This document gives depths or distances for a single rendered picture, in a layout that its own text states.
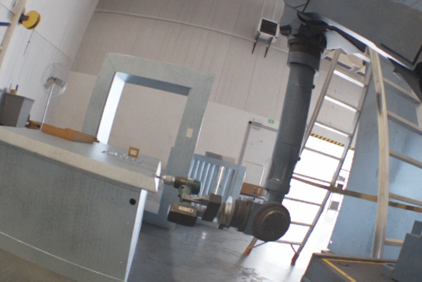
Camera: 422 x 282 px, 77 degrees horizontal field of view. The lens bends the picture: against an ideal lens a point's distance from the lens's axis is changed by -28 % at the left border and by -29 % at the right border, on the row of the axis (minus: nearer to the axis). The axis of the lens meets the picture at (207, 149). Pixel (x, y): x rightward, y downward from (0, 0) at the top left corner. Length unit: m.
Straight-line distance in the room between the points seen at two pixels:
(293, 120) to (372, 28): 0.67
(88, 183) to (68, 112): 10.50
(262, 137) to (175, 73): 8.18
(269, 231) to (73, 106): 10.87
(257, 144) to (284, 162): 9.90
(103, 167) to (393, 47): 1.23
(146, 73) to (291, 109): 2.20
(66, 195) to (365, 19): 1.44
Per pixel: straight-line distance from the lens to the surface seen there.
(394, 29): 0.98
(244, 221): 1.44
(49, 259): 1.72
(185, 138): 3.36
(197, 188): 1.50
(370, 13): 1.08
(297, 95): 1.50
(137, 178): 1.47
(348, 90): 12.78
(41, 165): 1.62
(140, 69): 3.49
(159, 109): 11.25
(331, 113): 12.28
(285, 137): 1.47
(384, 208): 1.51
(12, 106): 8.13
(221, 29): 11.96
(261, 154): 11.39
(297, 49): 1.56
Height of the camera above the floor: 0.80
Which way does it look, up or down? 1 degrees up
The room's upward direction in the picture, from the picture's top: 15 degrees clockwise
